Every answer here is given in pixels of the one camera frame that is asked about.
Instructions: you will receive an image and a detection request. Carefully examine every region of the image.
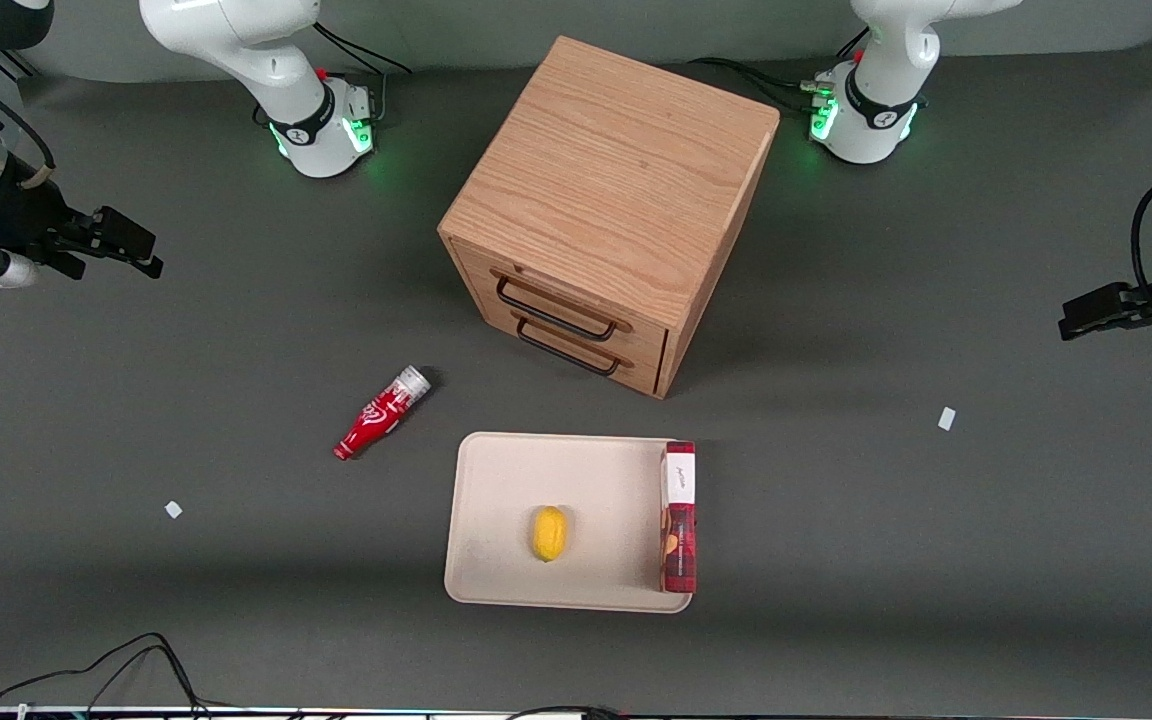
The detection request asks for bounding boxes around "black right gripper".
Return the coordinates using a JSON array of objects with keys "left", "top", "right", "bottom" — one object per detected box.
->
[{"left": 0, "top": 175, "right": 165, "bottom": 291}]

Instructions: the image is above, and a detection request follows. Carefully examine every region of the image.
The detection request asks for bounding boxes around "red coke bottle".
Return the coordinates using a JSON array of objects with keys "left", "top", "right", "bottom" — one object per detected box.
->
[{"left": 333, "top": 365, "right": 433, "bottom": 462}]

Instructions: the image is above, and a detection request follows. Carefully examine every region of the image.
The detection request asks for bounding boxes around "beige plastic tray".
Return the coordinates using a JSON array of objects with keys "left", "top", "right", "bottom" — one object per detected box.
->
[{"left": 443, "top": 431, "right": 697, "bottom": 614}]

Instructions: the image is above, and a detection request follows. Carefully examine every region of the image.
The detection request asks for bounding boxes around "wooden drawer front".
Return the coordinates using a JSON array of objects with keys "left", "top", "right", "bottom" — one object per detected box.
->
[
  {"left": 481, "top": 300, "right": 667, "bottom": 398},
  {"left": 451, "top": 240, "right": 672, "bottom": 366}
]

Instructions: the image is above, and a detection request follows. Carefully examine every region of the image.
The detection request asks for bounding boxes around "red snack box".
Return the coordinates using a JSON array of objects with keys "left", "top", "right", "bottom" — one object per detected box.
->
[{"left": 660, "top": 440, "right": 698, "bottom": 595}]

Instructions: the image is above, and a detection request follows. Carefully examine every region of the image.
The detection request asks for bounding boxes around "wooden drawer cabinet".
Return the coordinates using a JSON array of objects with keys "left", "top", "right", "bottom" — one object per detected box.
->
[{"left": 438, "top": 36, "right": 780, "bottom": 400}]

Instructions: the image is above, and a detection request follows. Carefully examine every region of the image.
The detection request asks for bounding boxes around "yellow lemon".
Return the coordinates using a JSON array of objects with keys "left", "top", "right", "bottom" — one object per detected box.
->
[{"left": 532, "top": 505, "right": 569, "bottom": 563}]

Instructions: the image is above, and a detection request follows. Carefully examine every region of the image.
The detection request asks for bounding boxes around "black right arm base cable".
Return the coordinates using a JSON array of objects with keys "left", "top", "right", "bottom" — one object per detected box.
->
[{"left": 254, "top": 22, "right": 413, "bottom": 129}]

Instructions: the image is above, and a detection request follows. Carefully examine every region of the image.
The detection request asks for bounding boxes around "black arm base cable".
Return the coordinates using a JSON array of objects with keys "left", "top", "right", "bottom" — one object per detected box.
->
[
  {"left": 254, "top": 22, "right": 413, "bottom": 129},
  {"left": 688, "top": 28, "right": 872, "bottom": 113}
]

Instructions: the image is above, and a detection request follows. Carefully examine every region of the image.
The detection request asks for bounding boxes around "black floor cable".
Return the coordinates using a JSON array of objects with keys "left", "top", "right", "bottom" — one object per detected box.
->
[
  {"left": 84, "top": 645, "right": 199, "bottom": 717},
  {"left": 0, "top": 632, "right": 209, "bottom": 717},
  {"left": 506, "top": 704, "right": 629, "bottom": 720}
]

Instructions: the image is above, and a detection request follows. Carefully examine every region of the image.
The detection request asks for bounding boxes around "black metal drawer handle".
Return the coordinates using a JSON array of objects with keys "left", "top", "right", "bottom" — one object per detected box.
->
[
  {"left": 495, "top": 275, "right": 620, "bottom": 342},
  {"left": 515, "top": 318, "right": 626, "bottom": 378}
]

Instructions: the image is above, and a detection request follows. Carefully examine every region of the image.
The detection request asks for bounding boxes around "black left arm base cable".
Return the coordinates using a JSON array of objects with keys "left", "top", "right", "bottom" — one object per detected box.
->
[{"left": 688, "top": 28, "right": 872, "bottom": 113}]

